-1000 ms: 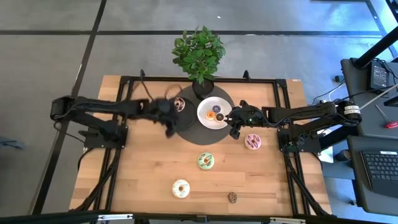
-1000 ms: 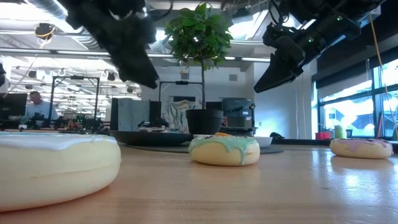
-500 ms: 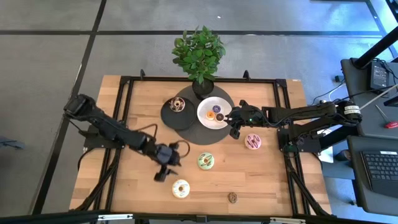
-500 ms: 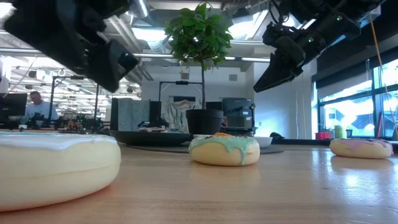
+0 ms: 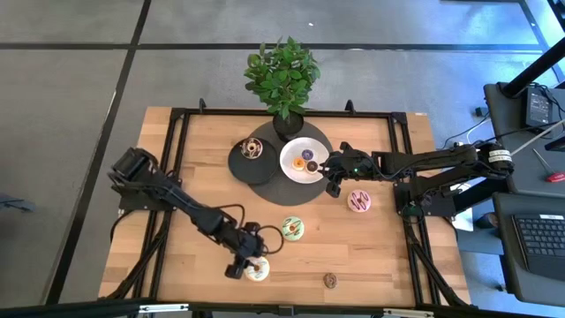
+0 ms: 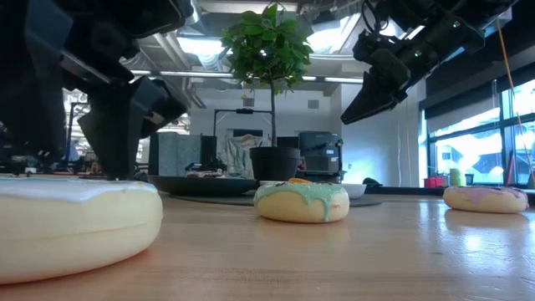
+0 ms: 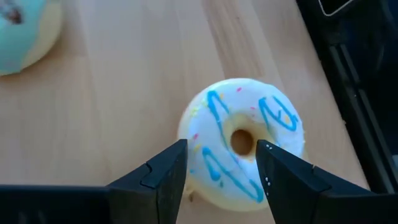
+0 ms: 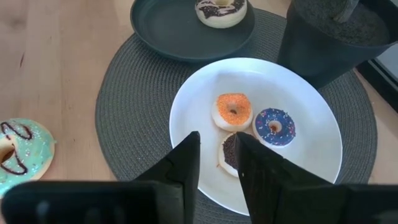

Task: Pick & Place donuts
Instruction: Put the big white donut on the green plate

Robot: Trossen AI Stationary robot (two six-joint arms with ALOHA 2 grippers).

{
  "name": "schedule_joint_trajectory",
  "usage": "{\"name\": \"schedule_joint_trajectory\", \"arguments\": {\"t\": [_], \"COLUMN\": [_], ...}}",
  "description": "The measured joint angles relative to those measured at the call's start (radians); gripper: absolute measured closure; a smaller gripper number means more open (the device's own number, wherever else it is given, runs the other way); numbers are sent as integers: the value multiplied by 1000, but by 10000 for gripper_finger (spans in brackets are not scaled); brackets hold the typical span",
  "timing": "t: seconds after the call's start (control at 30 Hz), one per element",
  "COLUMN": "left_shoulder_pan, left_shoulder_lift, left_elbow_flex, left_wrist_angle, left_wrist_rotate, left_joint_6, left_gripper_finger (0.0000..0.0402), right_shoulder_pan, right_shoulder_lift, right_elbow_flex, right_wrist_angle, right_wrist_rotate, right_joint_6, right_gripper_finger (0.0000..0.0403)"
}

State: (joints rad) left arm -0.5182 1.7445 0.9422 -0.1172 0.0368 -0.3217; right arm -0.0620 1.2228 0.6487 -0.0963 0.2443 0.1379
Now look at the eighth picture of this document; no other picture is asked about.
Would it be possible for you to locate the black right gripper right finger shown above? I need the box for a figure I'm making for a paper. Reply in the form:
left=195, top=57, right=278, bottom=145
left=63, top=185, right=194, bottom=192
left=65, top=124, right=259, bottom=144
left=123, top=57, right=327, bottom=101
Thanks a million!
left=235, top=132, right=398, bottom=224

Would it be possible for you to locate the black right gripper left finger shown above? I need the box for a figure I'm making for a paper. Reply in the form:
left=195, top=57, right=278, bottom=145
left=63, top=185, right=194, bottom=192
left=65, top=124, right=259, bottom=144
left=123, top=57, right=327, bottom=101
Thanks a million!
left=1, top=131, right=201, bottom=224

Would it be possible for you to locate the chocolate sprinkled small donut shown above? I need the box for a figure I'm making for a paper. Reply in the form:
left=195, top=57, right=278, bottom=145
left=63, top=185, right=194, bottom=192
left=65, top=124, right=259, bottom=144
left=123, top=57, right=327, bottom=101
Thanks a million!
left=217, top=132, right=246, bottom=179

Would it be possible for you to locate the blue sprinkled donut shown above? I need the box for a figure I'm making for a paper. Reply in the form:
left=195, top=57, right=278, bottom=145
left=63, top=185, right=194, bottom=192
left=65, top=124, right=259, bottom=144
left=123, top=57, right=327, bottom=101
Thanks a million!
left=252, top=107, right=297, bottom=149

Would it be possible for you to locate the orange sprinkled donut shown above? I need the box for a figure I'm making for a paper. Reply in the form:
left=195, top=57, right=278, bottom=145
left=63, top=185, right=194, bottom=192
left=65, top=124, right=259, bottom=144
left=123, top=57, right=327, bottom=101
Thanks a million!
left=211, top=93, right=254, bottom=133

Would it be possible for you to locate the mint chocolate drizzled donut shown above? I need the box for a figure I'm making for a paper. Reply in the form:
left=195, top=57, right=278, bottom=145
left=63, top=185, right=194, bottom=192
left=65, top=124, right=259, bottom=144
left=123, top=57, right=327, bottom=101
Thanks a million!
left=0, top=118, right=57, bottom=198

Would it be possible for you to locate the chocolate white drizzled donut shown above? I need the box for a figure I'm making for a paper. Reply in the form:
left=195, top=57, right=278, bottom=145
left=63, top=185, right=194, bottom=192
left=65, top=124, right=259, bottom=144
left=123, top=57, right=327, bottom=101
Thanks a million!
left=195, top=0, right=248, bottom=29

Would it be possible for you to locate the grey woven round placemat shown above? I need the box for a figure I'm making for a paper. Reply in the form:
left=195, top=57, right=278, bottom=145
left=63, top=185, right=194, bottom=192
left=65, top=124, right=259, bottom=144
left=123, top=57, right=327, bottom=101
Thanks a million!
left=95, top=7, right=379, bottom=224

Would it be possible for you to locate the white round plate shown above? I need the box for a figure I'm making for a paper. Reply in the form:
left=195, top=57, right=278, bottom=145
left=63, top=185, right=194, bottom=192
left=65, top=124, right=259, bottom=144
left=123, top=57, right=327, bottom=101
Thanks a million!
left=169, top=57, right=343, bottom=217

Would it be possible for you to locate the black plant pot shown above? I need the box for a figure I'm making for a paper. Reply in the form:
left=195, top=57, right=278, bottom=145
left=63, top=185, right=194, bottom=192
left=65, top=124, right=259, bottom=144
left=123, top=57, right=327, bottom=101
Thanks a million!
left=276, top=0, right=398, bottom=90

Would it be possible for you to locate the dark green round plate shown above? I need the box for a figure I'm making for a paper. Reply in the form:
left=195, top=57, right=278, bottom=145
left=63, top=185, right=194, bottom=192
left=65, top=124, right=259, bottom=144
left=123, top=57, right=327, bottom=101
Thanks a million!
left=129, top=0, right=256, bottom=63

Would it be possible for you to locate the black table frame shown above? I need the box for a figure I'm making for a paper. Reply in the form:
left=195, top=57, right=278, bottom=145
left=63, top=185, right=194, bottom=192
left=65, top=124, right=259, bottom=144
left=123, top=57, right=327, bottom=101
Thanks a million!
left=356, top=43, right=398, bottom=114

